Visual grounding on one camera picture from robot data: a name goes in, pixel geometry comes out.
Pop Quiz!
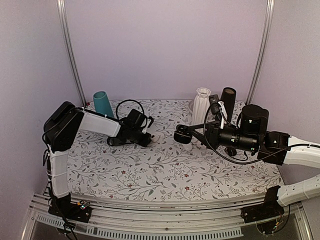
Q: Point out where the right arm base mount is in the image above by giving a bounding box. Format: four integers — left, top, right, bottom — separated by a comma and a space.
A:
240, 185, 285, 223

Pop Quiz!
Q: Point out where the aluminium front rail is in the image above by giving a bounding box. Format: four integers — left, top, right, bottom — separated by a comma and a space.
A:
23, 193, 313, 240

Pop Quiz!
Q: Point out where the open white earbud case left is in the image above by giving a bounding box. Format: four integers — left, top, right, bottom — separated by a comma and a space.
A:
150, 135, 160, 143

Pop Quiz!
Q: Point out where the right aluminium frame post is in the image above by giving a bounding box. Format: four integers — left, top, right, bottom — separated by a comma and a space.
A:
245, 0, 275, 105

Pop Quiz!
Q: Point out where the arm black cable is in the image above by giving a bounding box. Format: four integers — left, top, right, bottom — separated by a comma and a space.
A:
202, 104, 291, 165
115, 99, 146, 121

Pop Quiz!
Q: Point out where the white round plate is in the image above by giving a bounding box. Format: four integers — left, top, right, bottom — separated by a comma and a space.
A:
188, 100, 194, 113

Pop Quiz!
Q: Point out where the white ribbed vase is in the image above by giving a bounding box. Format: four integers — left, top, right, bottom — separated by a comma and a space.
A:
191, 87, 211, 125

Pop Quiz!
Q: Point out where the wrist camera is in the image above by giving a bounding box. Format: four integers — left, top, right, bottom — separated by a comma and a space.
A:
127, 109, 154, 134
208, 94, 228, 129

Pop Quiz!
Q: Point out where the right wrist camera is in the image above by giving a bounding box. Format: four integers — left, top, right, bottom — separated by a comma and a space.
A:
208, 94, 228, 129

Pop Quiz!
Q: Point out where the black open earbud case right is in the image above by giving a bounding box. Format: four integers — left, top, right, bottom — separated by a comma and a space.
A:
225, 147, 237, 157

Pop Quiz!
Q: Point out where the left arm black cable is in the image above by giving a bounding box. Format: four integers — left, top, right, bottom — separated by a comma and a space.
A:
115, 99, 146, 121

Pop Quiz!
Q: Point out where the left aluminium frame post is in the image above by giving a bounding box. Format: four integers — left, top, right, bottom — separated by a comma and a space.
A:
56, 0, 87, 106

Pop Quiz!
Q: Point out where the floral patterned table mat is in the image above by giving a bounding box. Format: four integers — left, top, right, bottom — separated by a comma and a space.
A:
67, 99, 283, 202

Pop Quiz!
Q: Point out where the black glossy charging case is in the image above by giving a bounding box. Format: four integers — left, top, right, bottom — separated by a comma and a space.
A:
173, 130, 193, 145

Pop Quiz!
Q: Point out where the closed white earbud case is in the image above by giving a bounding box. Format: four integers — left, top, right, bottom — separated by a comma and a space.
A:
184, 143, 193, 151

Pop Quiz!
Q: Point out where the aluminium frame post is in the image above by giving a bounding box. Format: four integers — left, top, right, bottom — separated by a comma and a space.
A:
56, 0, 87, 106
245, 0, 275, 105

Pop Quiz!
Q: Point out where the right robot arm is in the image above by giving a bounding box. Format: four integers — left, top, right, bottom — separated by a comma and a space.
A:
173, 101, 320, 218

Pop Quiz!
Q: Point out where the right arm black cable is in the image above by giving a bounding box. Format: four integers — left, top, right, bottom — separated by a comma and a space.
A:
202, 104, 291, 165

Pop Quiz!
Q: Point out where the black tapered vase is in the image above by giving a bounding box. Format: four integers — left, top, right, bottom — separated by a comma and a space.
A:
220, 87, 237, 122

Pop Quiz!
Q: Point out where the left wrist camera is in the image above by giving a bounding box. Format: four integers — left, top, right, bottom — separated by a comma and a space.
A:
127, 109, 154, 134

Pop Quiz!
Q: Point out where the dark grey mug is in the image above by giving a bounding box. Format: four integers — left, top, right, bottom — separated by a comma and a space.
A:
107, 137, 124, 147

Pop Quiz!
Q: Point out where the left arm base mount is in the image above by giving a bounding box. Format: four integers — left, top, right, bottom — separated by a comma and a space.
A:
48, 193, 93, 223

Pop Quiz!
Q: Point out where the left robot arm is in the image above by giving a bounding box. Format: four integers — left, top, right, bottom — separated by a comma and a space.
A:
42, 101, 154, 217

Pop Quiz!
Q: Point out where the teal tapered vase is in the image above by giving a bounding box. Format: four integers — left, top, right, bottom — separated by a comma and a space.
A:
93, 91, 114, 118

